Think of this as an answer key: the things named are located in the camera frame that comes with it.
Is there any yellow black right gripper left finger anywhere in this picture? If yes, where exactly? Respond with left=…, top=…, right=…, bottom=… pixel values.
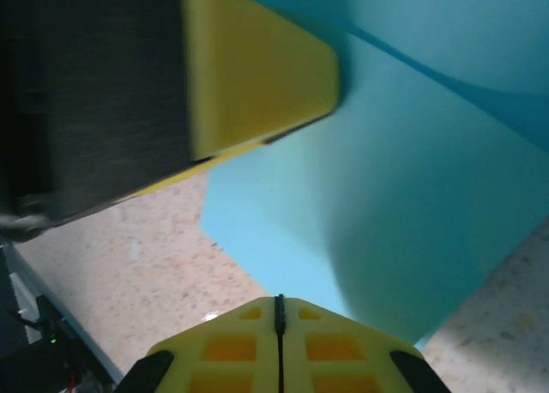
left=121, top=296, right=280, bottom=393

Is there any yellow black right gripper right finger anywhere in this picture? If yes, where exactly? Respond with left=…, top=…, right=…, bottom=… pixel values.
left=278, top=296, right=445, bottom=393

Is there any light blue paper sheet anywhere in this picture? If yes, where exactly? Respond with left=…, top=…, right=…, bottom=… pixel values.
left=199, top=0, right=549, bottom=354

